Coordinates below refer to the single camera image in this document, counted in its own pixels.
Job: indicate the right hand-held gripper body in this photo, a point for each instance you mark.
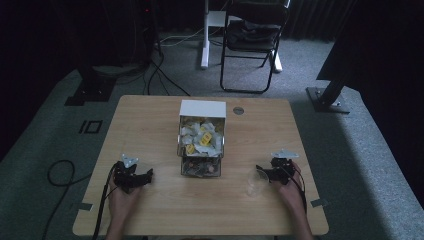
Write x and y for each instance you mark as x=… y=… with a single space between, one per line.
x=282 y=168

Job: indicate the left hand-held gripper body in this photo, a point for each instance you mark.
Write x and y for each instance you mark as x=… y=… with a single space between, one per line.
x=125 y=174

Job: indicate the clear plastic cup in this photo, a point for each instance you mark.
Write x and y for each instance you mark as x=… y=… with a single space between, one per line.
x=256 y=182

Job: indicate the person's right hand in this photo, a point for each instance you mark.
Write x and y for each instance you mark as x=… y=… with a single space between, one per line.
x=290 y=193

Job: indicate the person's left hand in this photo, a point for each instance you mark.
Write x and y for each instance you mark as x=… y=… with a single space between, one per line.
x=122 y=200

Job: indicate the grey tape piece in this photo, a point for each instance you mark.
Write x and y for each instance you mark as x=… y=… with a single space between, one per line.
x=319 y=202
x=85 y=206

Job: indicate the pile of brown capsules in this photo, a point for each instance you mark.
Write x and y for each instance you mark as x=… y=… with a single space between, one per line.
x=200 y=166

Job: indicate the clear drawer with brown capsules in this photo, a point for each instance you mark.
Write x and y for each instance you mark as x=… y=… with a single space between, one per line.
x=200 y=166

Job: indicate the grey round table grommet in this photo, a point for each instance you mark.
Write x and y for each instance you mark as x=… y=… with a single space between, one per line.
x=238 y=110

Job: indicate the clear drawer with packets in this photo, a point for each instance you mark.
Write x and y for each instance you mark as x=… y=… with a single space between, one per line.
x=201 y=138

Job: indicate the pile of white yellow packets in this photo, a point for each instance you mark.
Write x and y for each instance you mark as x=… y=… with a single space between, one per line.
x=201 y=137

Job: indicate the black slanted stand with base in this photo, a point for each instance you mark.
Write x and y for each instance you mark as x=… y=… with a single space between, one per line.
x=330 y=95

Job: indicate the white desk leg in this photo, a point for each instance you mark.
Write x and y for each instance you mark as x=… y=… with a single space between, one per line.
x=277 y=61
x=206 y=40

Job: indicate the black folding chair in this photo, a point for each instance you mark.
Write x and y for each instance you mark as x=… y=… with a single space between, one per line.
x=253 y=50

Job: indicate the dark cloth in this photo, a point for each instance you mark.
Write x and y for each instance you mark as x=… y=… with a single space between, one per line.
x=253 y=31

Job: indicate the black stand with base plate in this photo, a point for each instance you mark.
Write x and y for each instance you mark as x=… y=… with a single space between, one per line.
x=91 y=87

